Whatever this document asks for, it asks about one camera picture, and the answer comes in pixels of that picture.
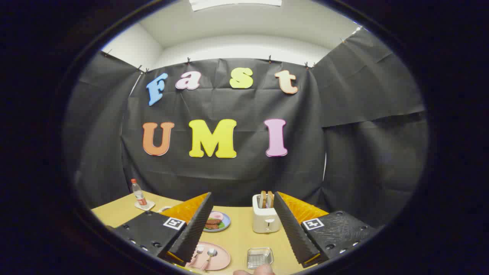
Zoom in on white ceiling light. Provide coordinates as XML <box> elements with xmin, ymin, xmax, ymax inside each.
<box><xmin>189</xmin><ymin>0</ymin><xmax>282</xmax><ymax>11</ymax></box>

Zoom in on clear bottle with red label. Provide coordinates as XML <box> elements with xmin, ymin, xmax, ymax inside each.
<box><xmin>131</xmin><ymin>179</ymin><xmax>148</xmax><ymax>207</ymax></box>

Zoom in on metal wire basket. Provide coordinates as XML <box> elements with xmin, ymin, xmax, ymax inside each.
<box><xmin>247</xmin><ymin>247</ymin><xmax>274</xmax><ymax>270</ymax></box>

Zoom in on white toaster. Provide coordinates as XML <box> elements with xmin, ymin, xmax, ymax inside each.
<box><xmin>252</xmin><ymin>194</ymin><xmax>281</xmax><ymax>234</ymax></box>

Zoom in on spoon with checkered handle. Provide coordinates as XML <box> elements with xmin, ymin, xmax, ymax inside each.
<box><xmin>201</xmin><ymin>248</ymin><xmax>217</xmax><ymax>271</ymax></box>

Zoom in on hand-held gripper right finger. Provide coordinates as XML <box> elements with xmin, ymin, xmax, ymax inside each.
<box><xmin>273</xmin><ymin>191</ymin><xmax>379</xmax><ymax>268</ymax></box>

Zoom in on fork with checkered handle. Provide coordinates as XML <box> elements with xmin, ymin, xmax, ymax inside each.
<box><xmin>190</xmin><ymin>246</ymin><xmax>204</xmax><ymax>267</ymax></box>

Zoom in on blue plate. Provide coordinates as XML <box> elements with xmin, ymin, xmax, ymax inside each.
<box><xmin>202</xmin><ymin>211</ymin><xmax>231</xmax><ymax>233</ymax></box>

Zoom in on pink plate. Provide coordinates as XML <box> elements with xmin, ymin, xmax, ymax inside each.
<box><xmin>186</xmin><ymin>241</ymin><xmax>231</xmax><ymax>271</ymax></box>

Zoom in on black backdrop cloth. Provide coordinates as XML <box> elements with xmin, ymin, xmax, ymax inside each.
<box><xmin>63</xmin><ymin>27</ymin><xmax>428</xmax><ymax>230</ymax></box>

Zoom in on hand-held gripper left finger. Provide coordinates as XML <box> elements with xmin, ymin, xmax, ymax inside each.
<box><xmin>113</xmin><ymin>192</ymin><xmax>214</xmax><ymax>266</ymax></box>

